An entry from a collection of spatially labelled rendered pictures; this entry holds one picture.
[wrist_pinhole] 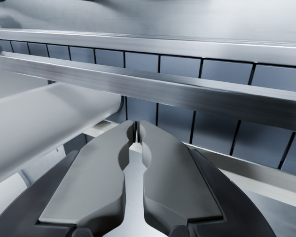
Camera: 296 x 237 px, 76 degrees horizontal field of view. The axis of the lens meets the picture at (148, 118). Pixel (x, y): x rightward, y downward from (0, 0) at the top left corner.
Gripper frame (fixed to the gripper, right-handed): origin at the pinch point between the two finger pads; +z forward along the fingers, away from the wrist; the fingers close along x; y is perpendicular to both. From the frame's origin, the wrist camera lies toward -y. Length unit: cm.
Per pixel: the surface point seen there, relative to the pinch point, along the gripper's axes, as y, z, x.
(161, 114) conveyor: 2.1, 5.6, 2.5
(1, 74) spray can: -1.0, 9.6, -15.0
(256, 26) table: -6.1, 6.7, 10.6
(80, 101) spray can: -0.4, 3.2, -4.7
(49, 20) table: -6.3, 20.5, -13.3
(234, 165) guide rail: 3.6, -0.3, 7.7
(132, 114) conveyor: 3.0, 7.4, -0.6
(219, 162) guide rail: 3.6, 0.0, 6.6
